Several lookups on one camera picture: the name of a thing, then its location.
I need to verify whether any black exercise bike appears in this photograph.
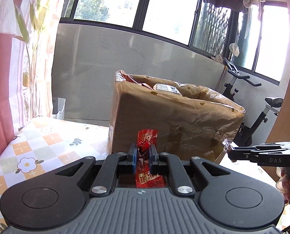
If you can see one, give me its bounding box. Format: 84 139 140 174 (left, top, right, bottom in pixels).
218 57 285 149

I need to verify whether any white plastic bag on pole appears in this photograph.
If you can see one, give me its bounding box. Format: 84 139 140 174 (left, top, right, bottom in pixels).
229 43 240 57

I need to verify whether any red orange snack bag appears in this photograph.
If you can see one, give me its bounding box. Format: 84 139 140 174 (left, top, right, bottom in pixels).
119 70 148 86

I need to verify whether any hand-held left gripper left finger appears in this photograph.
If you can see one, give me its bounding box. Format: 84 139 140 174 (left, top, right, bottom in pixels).
54 143 138 197

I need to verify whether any clear snack wrapper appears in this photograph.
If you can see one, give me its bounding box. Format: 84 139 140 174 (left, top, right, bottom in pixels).
222 138 233 152

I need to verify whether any white labelled packet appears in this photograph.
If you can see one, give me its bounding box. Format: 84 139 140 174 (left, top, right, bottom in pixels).
153 83 182 95

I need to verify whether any brown cardboard box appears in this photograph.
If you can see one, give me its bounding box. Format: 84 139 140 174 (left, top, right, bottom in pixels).
108 69 246 165

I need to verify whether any red and white printed curtain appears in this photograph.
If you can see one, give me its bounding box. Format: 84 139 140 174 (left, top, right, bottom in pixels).
0 0 61 162

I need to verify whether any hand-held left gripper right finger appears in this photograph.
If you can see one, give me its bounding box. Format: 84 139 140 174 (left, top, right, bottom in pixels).
149 143 231 197

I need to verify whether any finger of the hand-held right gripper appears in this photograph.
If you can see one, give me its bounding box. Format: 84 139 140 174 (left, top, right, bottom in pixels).
228 152 260 163
229 143 290 155

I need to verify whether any white plastic bin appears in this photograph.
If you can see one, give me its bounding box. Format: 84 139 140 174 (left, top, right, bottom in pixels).
52 97 66 120

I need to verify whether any small red snack packet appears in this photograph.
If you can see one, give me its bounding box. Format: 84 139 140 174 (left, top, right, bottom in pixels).
135 129 166 189

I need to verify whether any person's right hand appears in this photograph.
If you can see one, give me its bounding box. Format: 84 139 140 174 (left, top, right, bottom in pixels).
277 168 290 201

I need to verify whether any black-framed window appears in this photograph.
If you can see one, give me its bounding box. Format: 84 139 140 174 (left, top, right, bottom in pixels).
60 0 290 86

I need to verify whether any dark hanging garment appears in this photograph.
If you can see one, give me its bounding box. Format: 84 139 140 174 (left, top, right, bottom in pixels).
203 0 249 13

